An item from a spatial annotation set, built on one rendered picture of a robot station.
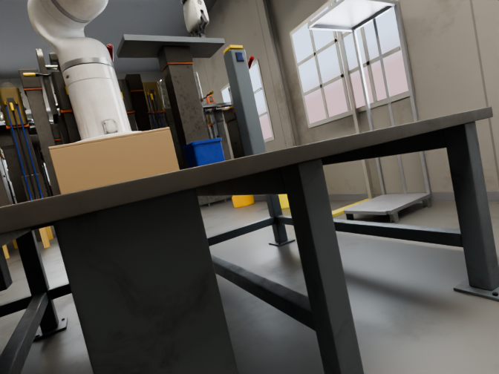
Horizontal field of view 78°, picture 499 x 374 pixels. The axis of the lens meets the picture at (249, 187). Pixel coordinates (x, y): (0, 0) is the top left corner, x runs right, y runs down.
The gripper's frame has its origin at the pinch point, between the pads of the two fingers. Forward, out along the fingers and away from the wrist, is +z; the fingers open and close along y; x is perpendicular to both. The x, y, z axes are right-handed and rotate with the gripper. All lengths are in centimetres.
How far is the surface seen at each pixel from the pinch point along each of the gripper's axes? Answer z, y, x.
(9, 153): 28, 39, 66
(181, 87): 18.4, -2.4, 14.1
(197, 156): 45, -13, 20
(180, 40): 3.2, -5.9, 12.4
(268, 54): -92, 198, -247
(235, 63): 10.0, -5.1, -10.8
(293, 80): -46, 170, -254
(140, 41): 3.8, -3.3, 25.9
